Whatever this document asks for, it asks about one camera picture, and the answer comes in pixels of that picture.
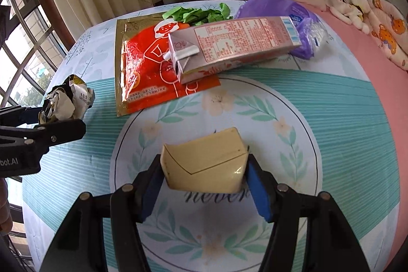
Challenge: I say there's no tree printed tablecloth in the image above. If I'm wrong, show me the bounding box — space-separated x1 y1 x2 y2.
21 0 400 272

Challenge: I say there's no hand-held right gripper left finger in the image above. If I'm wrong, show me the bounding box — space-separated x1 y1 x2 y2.
38 154 164 272

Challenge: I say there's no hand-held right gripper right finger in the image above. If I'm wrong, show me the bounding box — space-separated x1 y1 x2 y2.
245 153 377 272

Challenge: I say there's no black gold wrapper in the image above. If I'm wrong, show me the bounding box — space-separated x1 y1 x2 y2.
38 74 95 124

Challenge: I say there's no red and gold snack bag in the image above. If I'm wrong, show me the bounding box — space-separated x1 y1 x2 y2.
115 16 221 117

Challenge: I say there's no bear printed pillow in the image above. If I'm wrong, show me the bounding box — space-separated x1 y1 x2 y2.
365 0 408 70

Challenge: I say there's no pink drink carton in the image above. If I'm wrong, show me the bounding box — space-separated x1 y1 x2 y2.
168 16 303 84

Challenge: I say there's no small tan paper box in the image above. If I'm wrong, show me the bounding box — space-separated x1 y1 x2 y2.
161 127 249 193

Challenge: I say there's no green paper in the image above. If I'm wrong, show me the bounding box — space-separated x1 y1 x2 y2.
162 3 232 27

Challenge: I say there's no purple plastic bag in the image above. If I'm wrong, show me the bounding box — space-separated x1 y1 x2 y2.
236 0 327 60

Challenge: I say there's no white plush toy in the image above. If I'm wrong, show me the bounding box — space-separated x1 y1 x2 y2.
346 0 373 33

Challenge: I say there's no window grille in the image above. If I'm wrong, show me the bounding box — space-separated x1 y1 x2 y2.
0 0 77 247

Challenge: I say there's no pink bed sheet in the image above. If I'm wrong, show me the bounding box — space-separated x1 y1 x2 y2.
252 0 408 272

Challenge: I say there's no white plush rabbit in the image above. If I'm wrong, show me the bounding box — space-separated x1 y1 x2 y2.
325 0 364 27

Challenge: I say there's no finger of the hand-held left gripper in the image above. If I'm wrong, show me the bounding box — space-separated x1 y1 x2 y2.
0 106 46 128
0 118 87 149

